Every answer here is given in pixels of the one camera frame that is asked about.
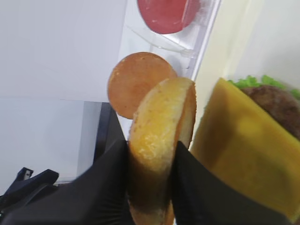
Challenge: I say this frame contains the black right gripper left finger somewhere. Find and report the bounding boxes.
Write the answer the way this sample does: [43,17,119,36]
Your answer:
[2,140,131,225]

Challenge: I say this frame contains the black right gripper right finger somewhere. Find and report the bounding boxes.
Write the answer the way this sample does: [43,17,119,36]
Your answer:
[172,142,294,225]

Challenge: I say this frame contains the lettuce leaf on tray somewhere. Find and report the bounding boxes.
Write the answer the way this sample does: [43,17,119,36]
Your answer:
[228,75,300,101]

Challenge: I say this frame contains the cheese slice on burger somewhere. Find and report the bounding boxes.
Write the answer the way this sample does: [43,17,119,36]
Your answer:
[191,78,300,222]

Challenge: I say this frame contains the red tomato slice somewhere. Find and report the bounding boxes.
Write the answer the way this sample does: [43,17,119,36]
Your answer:
[137,0,201,34]

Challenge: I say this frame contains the sesame top bun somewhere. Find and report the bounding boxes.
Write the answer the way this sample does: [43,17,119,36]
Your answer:
[127,77,196,225]

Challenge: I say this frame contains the meat patty on tray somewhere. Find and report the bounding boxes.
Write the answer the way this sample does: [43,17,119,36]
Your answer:
[241,85,300,139]

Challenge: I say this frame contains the clear left acrylic rack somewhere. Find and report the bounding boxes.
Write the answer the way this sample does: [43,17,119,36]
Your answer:
[118,0,221,80]

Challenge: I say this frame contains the brown bun in left rack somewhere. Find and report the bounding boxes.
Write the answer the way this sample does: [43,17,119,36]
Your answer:
[107,52,177,119]

